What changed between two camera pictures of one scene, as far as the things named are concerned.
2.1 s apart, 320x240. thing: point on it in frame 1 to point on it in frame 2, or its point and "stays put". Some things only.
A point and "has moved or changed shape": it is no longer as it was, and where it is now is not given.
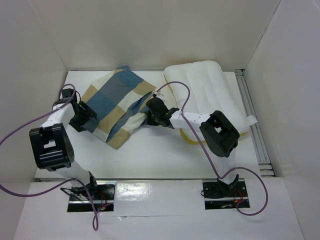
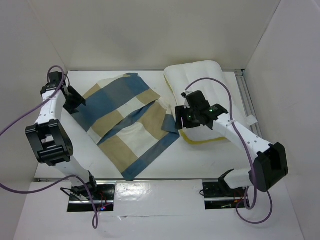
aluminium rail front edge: (139, 180) stays put
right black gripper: (153, 115) to (180, 118)
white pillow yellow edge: (200, 89) stays put
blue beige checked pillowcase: (119, 98) has moved or changed shape
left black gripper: (88, 113) to (79, 100)
